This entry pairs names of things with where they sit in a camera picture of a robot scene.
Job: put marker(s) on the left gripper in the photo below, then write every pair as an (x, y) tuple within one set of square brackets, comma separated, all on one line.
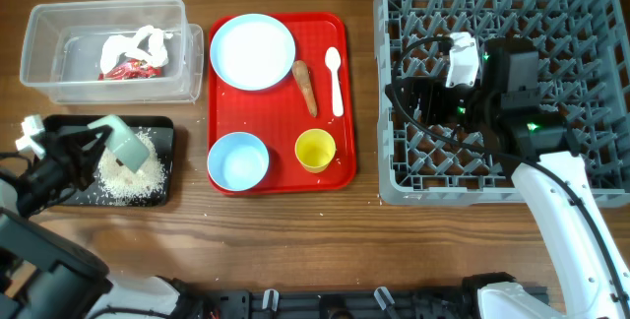
[(68, 152)]

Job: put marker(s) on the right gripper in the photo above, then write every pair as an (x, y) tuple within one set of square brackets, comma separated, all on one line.
[(432, 88)]

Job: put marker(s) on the green ceramic bowl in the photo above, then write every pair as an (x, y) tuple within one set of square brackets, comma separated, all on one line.
[(123, 142)]

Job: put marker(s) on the white rice pile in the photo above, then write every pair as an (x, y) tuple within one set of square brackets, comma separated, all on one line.
[(117, 181)]

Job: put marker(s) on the red snack wrapper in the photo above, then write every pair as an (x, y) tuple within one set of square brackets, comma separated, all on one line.
[(131, 69)]

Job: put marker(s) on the white tissue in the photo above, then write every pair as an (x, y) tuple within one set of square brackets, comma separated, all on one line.
[(146, 45)]

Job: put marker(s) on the yellow plastic cup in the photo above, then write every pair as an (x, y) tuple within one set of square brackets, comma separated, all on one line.
[(315, 149)]

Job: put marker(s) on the light blue small bowl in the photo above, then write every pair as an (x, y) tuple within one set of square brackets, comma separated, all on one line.
[(238, 161)]

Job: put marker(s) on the orange carrot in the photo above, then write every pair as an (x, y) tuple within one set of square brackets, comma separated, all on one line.
[(301, 75)]

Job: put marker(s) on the light blue round plate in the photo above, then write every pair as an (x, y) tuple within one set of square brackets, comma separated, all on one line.
[(252, 52)]

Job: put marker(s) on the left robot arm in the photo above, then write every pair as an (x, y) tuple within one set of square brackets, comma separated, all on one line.
[(44, 275)]

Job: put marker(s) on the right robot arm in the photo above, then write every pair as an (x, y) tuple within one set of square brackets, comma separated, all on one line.
[(489, 103)]

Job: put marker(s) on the black food waste tray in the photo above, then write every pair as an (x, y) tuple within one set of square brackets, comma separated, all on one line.
[(161, 132)]

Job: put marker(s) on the clear plastic waste bin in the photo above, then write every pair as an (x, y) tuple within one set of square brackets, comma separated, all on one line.
[(63, 44)]

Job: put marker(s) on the grey dishwasher rack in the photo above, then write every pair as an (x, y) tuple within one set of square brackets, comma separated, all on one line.
[(583, 67)]

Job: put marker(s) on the white plastic spoon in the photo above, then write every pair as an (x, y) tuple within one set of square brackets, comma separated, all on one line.
[(333, 63)]

